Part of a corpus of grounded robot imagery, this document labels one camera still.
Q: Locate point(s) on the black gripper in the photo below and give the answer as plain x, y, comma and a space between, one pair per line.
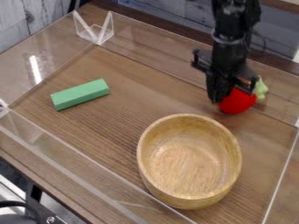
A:
223, 73

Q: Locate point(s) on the red plush strawberry toy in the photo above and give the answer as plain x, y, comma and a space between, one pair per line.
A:
241, 99

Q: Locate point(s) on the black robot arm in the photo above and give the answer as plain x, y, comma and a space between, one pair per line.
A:
235, 18

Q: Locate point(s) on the wooden bowl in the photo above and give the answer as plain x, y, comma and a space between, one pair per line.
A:
189, 160

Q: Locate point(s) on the green rectangular block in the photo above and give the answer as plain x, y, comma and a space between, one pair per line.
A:
79, 94

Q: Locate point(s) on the clear acrylic corner bracket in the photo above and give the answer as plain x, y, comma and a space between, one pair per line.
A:
97, 34

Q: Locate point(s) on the clear acrylic tray wall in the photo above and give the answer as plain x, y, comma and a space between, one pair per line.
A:
77, 153

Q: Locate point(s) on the black metal table frame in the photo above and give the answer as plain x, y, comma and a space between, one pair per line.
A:
43, 215

